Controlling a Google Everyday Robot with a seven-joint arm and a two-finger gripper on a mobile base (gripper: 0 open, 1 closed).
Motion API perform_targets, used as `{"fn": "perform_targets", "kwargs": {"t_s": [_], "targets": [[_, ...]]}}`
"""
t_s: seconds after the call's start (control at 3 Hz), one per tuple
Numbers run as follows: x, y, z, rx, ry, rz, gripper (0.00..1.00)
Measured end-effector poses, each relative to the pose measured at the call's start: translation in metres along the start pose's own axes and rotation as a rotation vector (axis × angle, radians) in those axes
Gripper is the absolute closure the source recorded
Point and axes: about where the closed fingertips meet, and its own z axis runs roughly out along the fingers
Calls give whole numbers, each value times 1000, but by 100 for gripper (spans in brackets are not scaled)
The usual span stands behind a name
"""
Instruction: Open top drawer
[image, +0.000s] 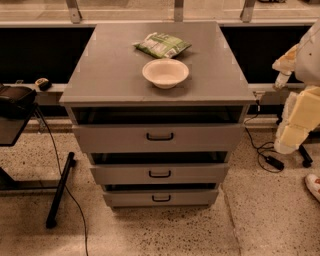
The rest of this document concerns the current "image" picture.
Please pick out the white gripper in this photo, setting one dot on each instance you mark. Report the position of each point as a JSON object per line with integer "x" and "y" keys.
{"x": 309, "y": 65}

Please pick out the grey top drawer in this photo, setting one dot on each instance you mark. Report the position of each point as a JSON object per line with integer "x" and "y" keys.
{"x": 131, "y": 138}

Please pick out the grey drawer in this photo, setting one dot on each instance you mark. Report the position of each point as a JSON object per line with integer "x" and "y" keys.
{"x": 131, "y": 138}
{"x": 159, "y": 173}
{"x": 161, "y": 198}

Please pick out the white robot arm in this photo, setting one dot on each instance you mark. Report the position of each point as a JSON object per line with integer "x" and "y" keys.
{"x": 303, "y": 59}

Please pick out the grey bottom drawer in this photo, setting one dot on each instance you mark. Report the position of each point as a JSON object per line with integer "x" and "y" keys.
{"x": 161, "y": 198}

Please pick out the grey drawer cabinet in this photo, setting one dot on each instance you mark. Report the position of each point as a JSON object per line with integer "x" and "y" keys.
{"x": 108, "y": 88}

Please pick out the grey middle drawer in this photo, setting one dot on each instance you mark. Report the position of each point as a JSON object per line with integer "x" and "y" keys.
{"x": 159, "y": 173}

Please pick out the clear plastic bottle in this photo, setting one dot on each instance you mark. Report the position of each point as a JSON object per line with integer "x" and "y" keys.
{"x": 282, "y": 80}

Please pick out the black chair base leg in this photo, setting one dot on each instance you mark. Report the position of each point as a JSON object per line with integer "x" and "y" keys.
{"x": 307, "y": 160}

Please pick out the white red shoe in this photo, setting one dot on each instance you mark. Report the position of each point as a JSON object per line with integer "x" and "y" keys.
{"x": 313, "y": 184}

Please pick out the white bowl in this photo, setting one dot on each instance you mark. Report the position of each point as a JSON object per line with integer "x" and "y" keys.
{"x": 165, "y": 73}

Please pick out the green chip bag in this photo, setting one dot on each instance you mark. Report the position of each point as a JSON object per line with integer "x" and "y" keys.
{"x": 161, "y": 45}

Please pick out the tape measure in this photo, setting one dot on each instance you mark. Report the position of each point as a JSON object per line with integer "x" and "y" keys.
{"x": 43, "y": 84}

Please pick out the black bag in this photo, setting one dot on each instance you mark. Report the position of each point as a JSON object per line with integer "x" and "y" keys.
{"x": 16, "y": 102}

